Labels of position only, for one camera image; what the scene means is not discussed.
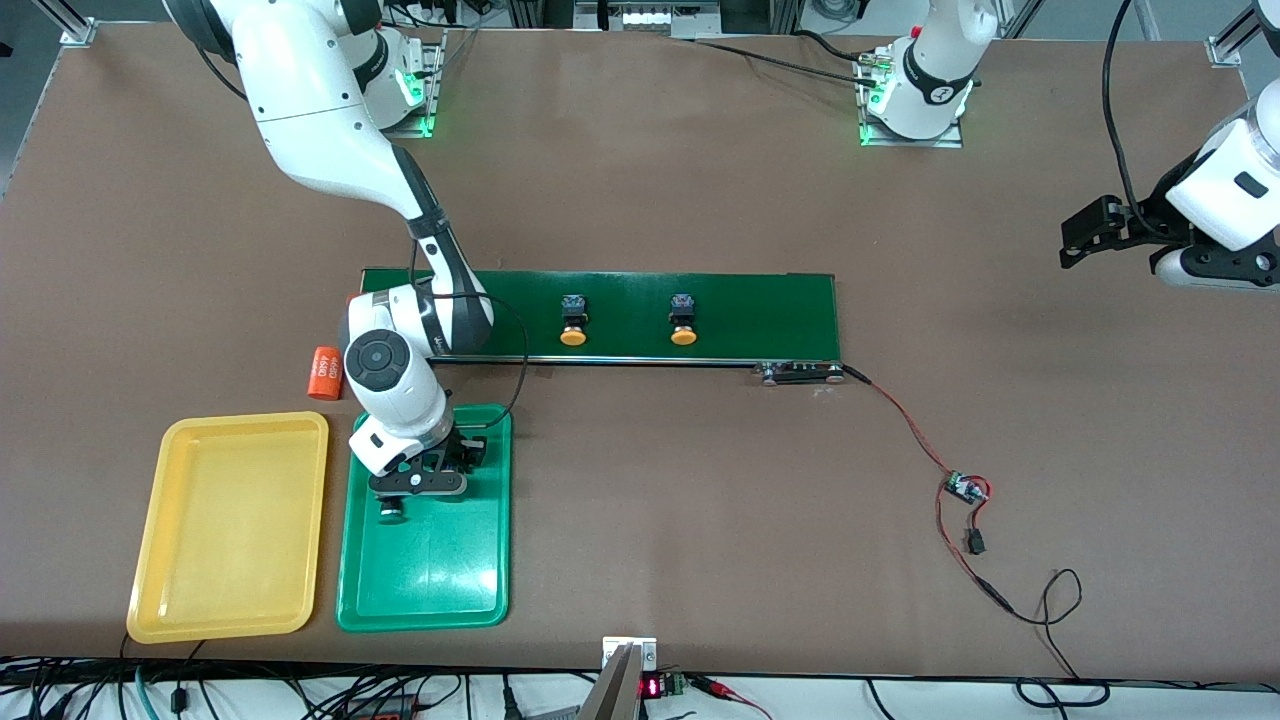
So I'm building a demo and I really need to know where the orange cylinder with white print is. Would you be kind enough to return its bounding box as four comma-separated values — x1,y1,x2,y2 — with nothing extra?
306,345,344,401

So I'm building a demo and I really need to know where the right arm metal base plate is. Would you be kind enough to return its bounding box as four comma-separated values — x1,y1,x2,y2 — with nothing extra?
383,30,446,139

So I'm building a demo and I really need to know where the grey camera pole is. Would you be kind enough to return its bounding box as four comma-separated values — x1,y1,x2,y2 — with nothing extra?
577,643,643,720

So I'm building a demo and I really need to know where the thin black cable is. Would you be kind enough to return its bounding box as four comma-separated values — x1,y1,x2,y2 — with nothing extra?
1000,568,1111,707

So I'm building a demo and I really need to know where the silver mounting plate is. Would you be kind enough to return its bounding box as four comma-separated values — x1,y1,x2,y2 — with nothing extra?
602,636,659,673

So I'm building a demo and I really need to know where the metal box with lights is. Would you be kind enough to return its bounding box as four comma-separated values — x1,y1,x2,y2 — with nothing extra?
575,0,721,39

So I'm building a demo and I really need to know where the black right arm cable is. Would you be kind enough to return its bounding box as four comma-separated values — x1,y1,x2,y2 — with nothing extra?
425,290,531,426

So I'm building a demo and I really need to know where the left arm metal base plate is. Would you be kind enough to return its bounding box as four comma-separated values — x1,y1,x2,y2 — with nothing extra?
858,50,966,149

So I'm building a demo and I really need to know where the black base cable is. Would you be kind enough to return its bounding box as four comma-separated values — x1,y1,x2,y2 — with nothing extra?
690,28,881,86

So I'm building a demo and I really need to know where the green plastic tray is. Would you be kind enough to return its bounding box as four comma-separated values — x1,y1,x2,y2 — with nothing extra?
335,403,513,634

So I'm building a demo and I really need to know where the yellow plastic tray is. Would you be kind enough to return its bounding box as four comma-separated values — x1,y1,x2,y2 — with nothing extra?
126,410,331,645

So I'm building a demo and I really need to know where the green conveyor belt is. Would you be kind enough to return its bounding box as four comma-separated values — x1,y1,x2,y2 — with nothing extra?
347,267,846,386

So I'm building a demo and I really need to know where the red clip lead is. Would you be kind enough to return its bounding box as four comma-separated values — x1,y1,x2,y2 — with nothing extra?
690,675,773,720

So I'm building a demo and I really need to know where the aluminium frame profile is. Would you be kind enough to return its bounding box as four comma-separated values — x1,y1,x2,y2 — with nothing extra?
35,0,98,47
1205,0,1263,69

